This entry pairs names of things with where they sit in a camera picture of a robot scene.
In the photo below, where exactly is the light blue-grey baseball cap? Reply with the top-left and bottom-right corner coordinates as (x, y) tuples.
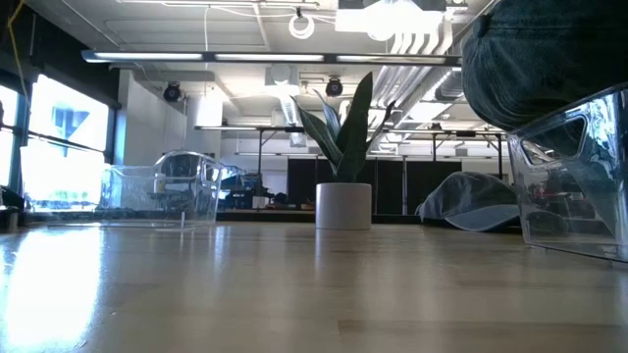
(415, 171), (522, 232)

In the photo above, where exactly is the clear plastic bin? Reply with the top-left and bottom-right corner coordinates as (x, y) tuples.
(506, 82), (628, 264)
(99, 149), (226, 230)

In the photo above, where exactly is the dark grey baseball cap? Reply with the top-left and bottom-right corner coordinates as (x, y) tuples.
(460, 0), (628, 132)

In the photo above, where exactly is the white round plant pot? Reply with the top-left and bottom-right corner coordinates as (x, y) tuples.
(315, 181), (373, 230)

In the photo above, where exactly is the green snake plant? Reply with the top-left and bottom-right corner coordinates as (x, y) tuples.
(289, 72), (397, 185)

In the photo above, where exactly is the cluttered background workbench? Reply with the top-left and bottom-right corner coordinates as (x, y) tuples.
(218, 164), (318, 212)

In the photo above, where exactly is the long LED light bar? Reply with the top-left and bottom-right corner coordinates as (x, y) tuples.
(80, 48), (463, 66)

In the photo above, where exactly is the bright ceiling light panel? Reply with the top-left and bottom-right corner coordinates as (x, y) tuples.
(333, 0), (460, 43)

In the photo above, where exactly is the large bright window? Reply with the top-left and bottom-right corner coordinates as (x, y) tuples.
(0, 73), (113, 213)

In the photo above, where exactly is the black aluminium table frame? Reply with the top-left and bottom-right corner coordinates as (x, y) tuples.
(215, 208), (524, 227)

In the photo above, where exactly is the black metal table frame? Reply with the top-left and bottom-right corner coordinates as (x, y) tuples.
(194, 125), (308, 177)
(382, 127), (506, 180)

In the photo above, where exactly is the white cable coil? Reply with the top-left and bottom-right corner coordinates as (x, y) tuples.
(287, 10), (317, 41)

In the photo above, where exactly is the silver ventilation duct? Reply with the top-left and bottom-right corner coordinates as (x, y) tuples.
(431, 0), (497, 104)

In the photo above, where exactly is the yellow hanging cable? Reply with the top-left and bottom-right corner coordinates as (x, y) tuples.
(5, 0), (31, 102)

